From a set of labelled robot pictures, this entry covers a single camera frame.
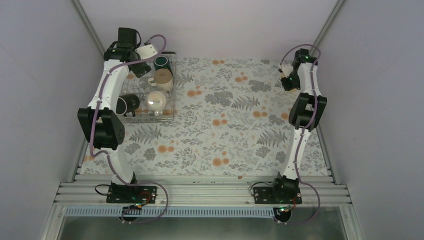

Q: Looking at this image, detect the iridescent floral mug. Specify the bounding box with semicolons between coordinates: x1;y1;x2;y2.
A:
146;91;167;116

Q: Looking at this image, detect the black mug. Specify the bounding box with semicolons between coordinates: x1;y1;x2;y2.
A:
115;94;140;116

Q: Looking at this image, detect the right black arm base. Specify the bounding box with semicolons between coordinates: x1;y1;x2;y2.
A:
250;175;303;205

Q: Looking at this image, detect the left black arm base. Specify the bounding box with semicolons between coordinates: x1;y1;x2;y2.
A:
106;182;157;205

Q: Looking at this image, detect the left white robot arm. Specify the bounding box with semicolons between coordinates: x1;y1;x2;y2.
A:
77;27;158;203

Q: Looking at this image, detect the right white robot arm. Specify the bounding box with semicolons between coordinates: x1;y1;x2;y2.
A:
270;45;327;204

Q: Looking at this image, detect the teal green mug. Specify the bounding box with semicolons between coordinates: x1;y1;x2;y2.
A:
153;55;173;74

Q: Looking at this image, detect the beige cream mug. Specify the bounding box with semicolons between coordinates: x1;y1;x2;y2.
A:
147;68;174;91

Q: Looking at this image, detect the floral table mat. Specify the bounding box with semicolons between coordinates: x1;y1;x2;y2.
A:
120;58;298;177

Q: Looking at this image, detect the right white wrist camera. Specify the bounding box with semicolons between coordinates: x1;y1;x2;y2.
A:
278;63;293;79

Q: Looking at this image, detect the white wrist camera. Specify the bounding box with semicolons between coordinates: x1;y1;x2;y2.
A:
278;63;293;79
135;43;158;60

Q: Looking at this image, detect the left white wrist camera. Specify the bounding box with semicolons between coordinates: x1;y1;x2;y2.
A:
135;43;158;60

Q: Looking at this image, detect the wire dish rack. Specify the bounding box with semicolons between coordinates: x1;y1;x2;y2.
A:
118;51;177;123

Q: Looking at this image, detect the aluminium rail frame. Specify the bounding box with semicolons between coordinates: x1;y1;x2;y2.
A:
41;173;363;240

